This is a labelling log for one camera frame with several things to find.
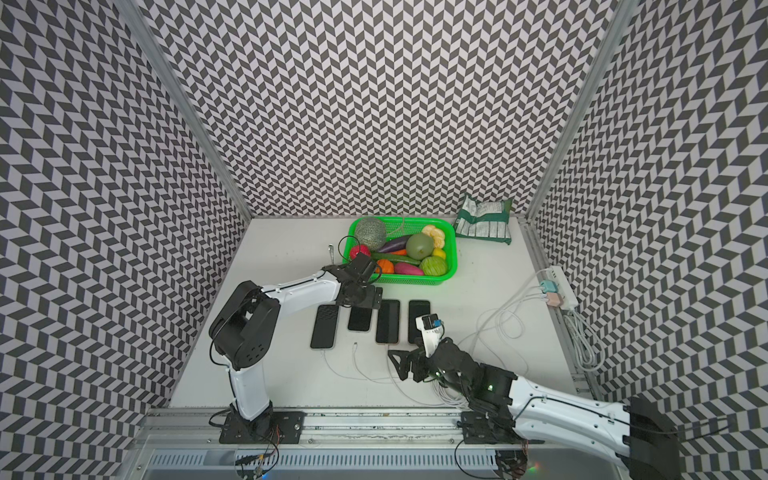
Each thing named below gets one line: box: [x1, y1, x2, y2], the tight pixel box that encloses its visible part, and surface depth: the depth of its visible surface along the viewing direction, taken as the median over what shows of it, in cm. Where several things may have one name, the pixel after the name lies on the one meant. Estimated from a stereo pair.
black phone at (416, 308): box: [408, 300, 431, 343], surface depth 95 cm
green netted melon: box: [354, 217, 387, 252], surface depth 101 cm
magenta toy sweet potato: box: [394, 262, 424, 276], surface depth 98 cm
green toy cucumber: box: [371, 253, 421, 265], surface depth 102 cm
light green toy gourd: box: [420, 255, 448, 277], surface depth 96 cm
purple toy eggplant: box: [378, 234, 412, 253], surface depth 104 cm
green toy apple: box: [406, 232, 435, 261], surface depth 103 cm
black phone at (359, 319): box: [347, 306, 373, 331], surface depth 94 cm
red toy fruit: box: [350, 244, 371, 260], surface depth 101 cm
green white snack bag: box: [453, 193, 512, 245], surface depth 111 cm
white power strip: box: [548, 265, 579, 310], surface depth 98 cm
